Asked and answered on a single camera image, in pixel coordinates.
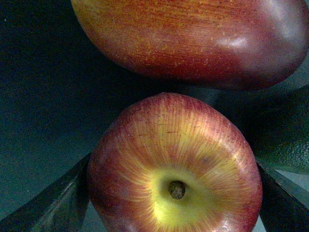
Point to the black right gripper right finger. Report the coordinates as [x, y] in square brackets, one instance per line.
[285, 205]

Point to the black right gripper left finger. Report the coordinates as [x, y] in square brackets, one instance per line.
[61, 207]

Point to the red yellow apple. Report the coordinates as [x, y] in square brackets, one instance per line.
[171, 163]

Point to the orange red mango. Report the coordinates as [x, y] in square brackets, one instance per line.
[225, 44]

